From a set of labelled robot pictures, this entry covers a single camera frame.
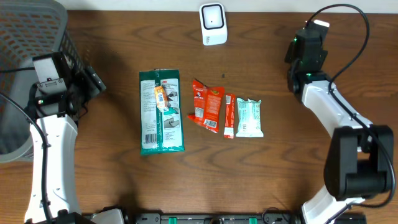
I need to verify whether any orange snack box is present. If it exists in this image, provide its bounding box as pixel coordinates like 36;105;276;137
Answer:
154;85;169;113

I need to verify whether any light blue snack packet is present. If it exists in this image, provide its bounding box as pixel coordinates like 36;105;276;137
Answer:
236;98;264;138

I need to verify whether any red snack stick packet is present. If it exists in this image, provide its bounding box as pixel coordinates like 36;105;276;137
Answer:
224;93;236;139

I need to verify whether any green snack bag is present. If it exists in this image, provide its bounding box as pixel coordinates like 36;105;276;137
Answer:
139;69;185;156

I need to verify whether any red chips bag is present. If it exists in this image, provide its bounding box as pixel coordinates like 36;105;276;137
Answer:
187;79;225;133

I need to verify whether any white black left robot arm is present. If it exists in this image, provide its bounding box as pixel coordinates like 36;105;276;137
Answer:
24;52;128;223

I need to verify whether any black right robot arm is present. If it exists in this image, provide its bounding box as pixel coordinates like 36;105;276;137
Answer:
285;20;396;223

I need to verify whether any white barcode scanner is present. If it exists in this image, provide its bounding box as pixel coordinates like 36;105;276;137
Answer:
199;2;228;46

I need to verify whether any grey plastic mesh basket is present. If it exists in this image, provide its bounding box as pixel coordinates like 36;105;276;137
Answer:
1;0;85;163

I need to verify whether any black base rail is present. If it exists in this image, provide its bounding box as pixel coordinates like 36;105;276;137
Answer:
83;212;368;224

